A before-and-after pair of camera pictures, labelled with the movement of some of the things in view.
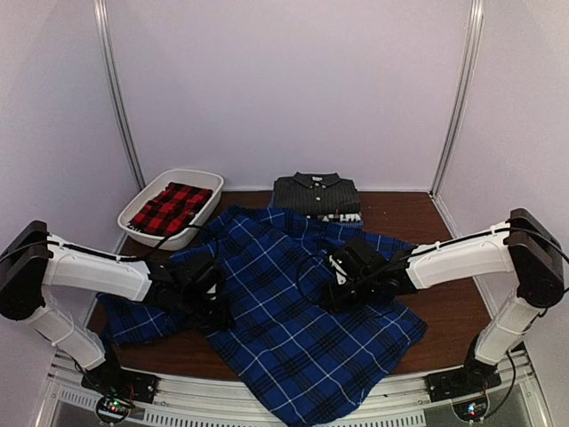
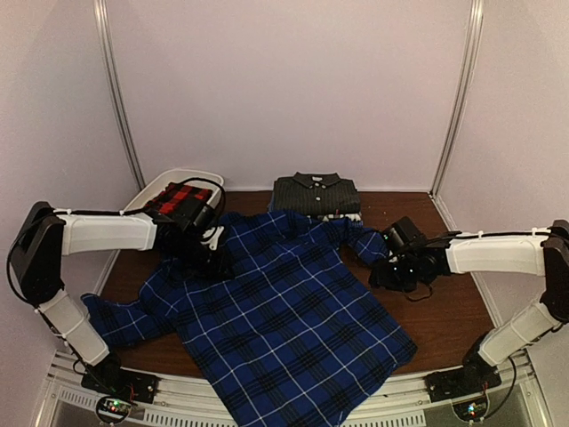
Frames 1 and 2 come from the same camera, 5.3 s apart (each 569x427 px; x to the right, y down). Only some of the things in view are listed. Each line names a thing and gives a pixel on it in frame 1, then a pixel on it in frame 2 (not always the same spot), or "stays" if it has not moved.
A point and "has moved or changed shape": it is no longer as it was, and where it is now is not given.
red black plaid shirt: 172,210 stays
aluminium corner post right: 459,113 stays
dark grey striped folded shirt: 314,193 stays
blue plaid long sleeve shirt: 297,355 has moved or changed shape
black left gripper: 220,318 -> 216,270
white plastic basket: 186,235 stays
